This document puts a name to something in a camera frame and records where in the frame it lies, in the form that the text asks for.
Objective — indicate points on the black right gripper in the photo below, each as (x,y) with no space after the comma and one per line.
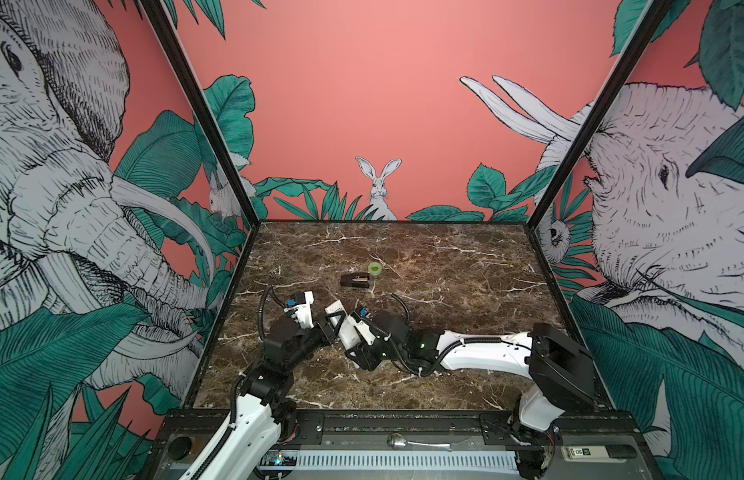
(365,359)

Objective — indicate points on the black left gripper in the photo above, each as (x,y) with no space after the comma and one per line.
(324,334)

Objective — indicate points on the white remote control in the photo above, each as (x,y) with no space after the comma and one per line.
(344,325)

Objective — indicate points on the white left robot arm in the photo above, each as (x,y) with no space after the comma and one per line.
(261,414)

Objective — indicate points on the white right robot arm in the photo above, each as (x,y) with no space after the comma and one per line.
(562,369)

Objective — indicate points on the black stapler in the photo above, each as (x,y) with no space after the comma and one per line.
(358,280)

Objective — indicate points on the green tape roll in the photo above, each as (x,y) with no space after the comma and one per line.
(375,269)

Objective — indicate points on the metal spoon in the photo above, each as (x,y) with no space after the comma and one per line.
(398,441)

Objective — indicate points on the black round knob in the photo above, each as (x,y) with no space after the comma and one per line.
(179,448)

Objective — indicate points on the white label box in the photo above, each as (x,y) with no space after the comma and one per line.
(599,453)

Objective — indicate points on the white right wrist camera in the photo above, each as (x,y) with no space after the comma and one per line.
(362,328)

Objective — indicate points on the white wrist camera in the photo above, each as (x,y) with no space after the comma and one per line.
(298,308)
(362,328)

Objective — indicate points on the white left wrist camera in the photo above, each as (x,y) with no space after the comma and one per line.
(298,308)

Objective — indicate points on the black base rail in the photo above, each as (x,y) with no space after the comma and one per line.
(317,426)

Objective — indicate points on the white perforated cable tray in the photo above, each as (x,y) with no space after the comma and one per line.
(320,460)

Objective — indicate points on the black enclosure corner post left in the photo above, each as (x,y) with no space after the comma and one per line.
(160,21)

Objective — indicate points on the black enclosure corner post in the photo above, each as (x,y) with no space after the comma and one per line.
(160,21)
(641,36)

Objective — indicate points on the black enclosure corner post right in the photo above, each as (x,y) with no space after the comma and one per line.
(641,36)

